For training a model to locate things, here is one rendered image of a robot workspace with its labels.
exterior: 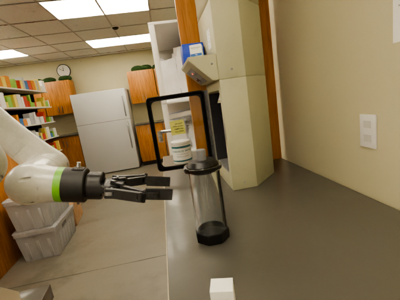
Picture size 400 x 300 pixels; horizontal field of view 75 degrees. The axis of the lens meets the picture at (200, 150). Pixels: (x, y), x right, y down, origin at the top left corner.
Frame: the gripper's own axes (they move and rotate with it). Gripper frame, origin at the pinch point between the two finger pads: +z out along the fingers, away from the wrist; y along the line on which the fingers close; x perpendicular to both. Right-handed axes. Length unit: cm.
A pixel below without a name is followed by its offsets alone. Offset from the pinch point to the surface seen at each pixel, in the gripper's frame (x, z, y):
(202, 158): -9.2, 9.7, -1.8
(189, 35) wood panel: -59, 12, 70
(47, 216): 95, -102, 190
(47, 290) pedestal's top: 25.1, -27.8, -7.8
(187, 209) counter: 16.1, 10.6, 22.6
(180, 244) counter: 17.1, 5.6, -0.7
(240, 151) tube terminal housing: -6.1, 32.7, 32.6
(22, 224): 103, -125, 191
